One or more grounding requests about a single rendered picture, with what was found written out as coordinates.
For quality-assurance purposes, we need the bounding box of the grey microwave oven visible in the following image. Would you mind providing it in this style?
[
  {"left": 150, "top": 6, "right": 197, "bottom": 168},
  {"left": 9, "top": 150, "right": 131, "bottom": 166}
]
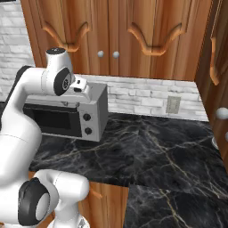
[{"left": 22, "top": 82, "right": 110, "bottom": 143}]

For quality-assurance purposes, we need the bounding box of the grey wall socket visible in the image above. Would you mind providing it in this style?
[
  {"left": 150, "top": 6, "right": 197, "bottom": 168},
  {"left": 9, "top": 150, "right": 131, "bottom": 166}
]
[{"left": 165, "top": 94, "right": 182, "bottom": 115}]

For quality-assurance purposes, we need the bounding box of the tall wooden cupboard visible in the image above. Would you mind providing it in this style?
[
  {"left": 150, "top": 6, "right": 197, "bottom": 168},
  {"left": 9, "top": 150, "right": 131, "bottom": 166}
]
[{"left": 193, "top": 0, "right": 228, "bottom": 171}]

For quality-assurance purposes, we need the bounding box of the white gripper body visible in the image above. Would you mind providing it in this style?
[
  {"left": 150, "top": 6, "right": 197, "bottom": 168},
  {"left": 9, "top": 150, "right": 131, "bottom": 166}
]
[{"left": 79, "top": 83, "right": 94, "bottom": 103}]

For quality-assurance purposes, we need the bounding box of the wooden wall cupboard door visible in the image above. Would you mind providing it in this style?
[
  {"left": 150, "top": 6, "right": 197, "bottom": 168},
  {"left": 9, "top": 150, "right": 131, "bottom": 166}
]
[
  {"left": 20, "top": 0, "right": 110, "bottom": 77},
  {"left": 108, "top": 0, "right": 214, "bottom": 82}
]

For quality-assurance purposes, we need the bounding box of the wooden base cupboard door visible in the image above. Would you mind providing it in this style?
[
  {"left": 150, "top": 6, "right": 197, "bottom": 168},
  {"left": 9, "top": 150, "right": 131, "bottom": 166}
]
[{"left": 77, "top": 181, "right": 130, "bottom": 228}]

